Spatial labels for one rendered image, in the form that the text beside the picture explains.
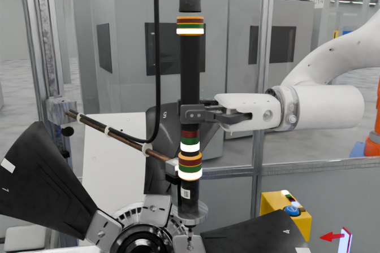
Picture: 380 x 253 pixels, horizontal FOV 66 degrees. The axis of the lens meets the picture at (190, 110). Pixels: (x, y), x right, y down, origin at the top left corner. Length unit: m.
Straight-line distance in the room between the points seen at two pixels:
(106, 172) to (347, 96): 0.65
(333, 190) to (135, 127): 1.11
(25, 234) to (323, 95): 0.72
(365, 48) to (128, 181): 0.67
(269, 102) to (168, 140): 0.28
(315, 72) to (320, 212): 1.16
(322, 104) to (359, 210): 1.34
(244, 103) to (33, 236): 0.59
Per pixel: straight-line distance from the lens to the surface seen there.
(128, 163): 0.90
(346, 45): 0.63
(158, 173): 0.67
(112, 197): 0.88
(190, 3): 0.48
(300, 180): 1.57
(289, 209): 1.00
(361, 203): 1.83
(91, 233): 0.68
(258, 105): 0.49
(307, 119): 0.55
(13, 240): 0.85
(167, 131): 0.70
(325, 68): 0.67
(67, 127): 1.04
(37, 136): 0.67
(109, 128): 0.77
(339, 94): 0.59
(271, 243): 0.70
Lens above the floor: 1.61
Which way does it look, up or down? 15 degrees down
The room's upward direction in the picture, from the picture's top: straight up
